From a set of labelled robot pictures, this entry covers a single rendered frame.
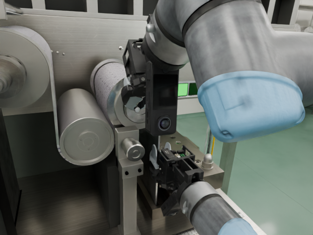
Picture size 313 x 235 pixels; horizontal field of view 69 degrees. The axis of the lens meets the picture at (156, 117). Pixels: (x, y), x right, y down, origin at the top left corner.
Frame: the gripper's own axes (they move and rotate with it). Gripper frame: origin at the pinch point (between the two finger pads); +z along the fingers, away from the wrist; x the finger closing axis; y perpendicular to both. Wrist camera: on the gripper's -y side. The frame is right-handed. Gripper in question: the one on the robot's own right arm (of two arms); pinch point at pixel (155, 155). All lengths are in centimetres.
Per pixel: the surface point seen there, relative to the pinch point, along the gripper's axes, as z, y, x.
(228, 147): 46, -35, -71
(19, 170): 30, -16, 39
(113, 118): -2.6, 13.5, 12.1
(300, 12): 263, 67, -393
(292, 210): 42, -109, -151
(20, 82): -7.9, 23.9, 28.4
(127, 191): -7.2, -4.0, 10.2
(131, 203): -7.2, -8.1, 9.3
